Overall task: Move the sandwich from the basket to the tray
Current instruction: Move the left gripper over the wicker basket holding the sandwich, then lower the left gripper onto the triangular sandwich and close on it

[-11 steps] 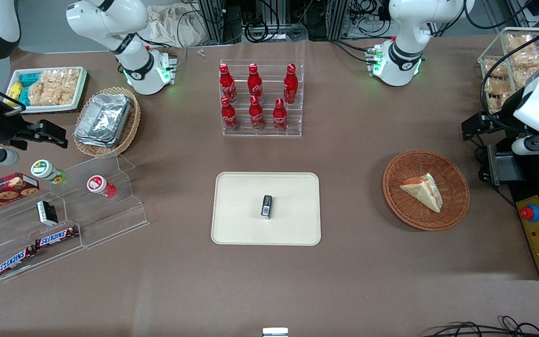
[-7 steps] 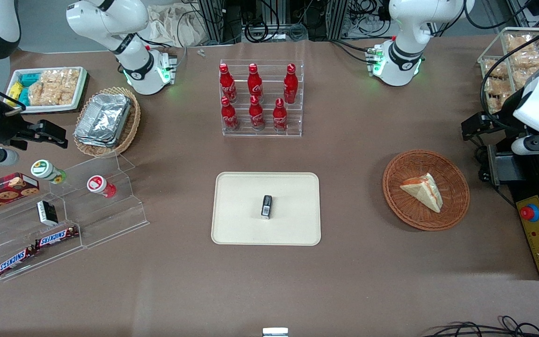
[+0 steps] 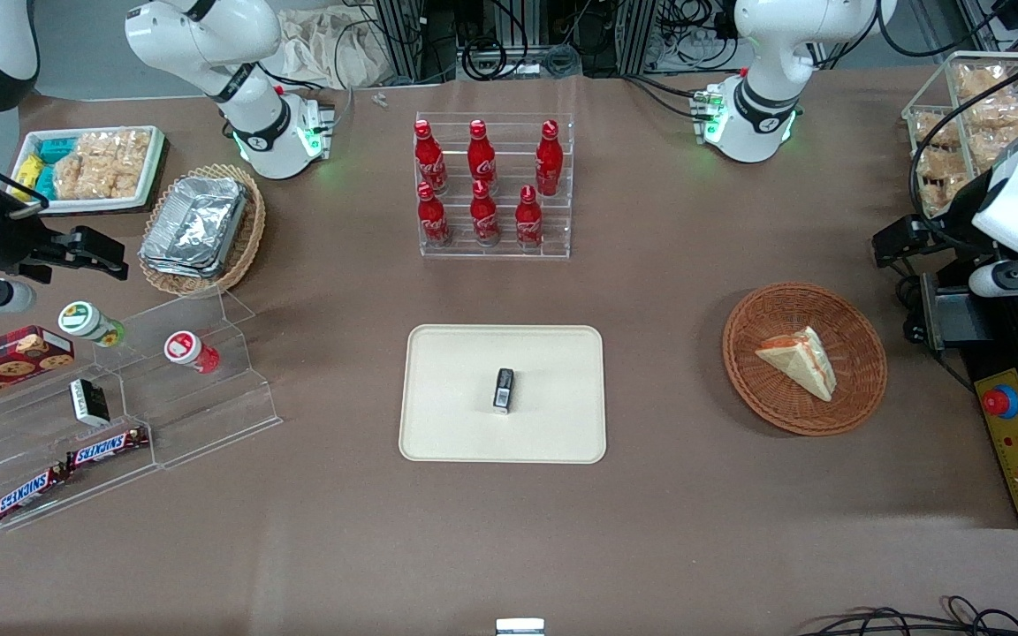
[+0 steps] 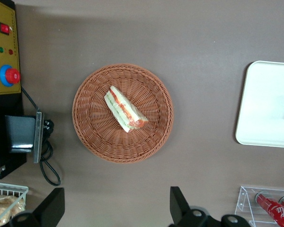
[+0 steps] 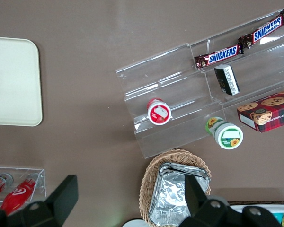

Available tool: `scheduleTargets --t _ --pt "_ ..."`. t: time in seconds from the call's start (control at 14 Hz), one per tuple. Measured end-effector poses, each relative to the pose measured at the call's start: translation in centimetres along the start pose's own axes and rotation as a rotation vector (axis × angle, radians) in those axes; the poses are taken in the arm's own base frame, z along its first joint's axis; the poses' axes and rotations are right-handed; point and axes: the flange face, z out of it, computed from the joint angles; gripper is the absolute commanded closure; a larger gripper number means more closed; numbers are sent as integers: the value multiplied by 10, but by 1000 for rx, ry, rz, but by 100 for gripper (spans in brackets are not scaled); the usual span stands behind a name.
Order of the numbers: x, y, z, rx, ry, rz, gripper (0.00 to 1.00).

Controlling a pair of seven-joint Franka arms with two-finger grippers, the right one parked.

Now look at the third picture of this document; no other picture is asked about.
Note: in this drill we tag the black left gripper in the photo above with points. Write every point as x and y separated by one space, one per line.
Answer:
946 226

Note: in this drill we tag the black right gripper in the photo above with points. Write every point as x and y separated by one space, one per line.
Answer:
7 244

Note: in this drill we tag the triangular sandwich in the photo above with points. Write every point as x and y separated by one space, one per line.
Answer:
799 358

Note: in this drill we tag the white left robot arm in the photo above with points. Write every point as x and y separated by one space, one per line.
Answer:
765 97

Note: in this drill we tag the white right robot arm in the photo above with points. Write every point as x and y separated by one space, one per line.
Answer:
248 115

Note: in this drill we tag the white rectangular snack tray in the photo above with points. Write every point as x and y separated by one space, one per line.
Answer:
98 205

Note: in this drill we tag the oval wicker basket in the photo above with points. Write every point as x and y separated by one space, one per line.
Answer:
248 243

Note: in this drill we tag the round brown wicker basket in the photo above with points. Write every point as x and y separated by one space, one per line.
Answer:
770 397

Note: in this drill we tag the beige plastic tray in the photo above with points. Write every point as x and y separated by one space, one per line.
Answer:
456 415

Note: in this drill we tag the clear bag of crackers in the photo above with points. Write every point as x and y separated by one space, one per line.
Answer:
940 199
935 131
991 146
942 166
1004 113
982 84

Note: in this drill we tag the green lidded cup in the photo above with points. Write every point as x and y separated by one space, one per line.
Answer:
89 322

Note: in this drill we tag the blue snack packet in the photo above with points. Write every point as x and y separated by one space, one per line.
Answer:
56 148
45 181

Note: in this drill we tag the clear rice cracker bag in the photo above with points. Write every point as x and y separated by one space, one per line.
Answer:
102 163

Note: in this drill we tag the stacked aluminium foil trays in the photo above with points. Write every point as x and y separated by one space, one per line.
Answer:
195 225

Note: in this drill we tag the yellow snack packet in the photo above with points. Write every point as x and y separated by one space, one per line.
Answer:
27 170

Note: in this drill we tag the red lidded cup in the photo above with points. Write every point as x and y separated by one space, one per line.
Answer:
191 351

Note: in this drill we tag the black machine housing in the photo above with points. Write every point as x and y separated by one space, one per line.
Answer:
982 353

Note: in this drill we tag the red cookie box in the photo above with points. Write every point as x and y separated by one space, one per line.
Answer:
5 362

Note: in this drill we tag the black and white small box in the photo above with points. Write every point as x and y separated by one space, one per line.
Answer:
89 402

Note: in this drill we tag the clear acrylic step display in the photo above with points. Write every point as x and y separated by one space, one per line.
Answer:
200 415

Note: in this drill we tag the snickers chocolate bar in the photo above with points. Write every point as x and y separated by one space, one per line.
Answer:
30 493
107 447

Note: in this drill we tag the beige cloth bag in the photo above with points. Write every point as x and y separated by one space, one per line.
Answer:
323 49

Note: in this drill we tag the small clear clip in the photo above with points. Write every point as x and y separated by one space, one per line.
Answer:
379 100

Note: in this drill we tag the red cola bottle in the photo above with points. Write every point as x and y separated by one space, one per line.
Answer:
481 157
528 219
549 159
483 215
429 157
432 216

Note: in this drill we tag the clear acrylic bottle rack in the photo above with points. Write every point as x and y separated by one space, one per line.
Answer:
553 230

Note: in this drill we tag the white box edge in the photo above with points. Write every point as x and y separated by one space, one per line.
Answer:
520 626

